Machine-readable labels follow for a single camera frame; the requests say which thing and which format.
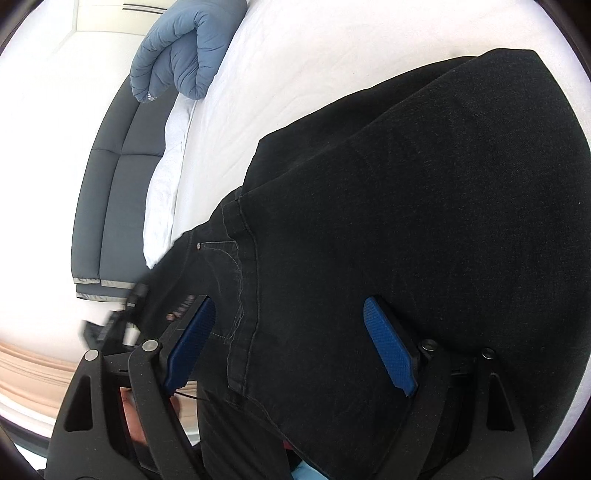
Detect bed with white sheet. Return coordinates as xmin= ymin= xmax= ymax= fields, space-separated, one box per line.
xmin=141 ymin=0 xmax=591 ymax=472

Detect light blue plastic stool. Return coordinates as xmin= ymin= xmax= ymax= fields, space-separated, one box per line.
xmin=290 ymin=462 xmax=331 ymax=480

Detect white wardrobe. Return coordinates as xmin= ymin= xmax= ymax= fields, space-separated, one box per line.
xmin=69 ymin=0 xmax=181 ymax=35

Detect person's left forearm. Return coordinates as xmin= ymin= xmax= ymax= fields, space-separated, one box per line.
xmin=120 ymin=387 xmax=198 ymax=444

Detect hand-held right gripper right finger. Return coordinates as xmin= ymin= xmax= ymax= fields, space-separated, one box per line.
xmin=363 ymin=295 xmax=534 ymax=480

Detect grey padded headboard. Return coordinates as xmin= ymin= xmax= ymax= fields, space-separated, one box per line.
xmin=71 ymin=69 xmax=183 ymax=304

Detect black pants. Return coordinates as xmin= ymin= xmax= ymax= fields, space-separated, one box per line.
xmin=134 ymin=48 xmax=591 ymax=480

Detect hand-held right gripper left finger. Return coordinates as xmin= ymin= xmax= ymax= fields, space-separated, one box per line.
xmin=44 ymin=295 xmax=217 ymax=480

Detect folded blue duvet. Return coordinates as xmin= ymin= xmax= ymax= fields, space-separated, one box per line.
xmin=130 ymin=0 xmax=250 ymax=103

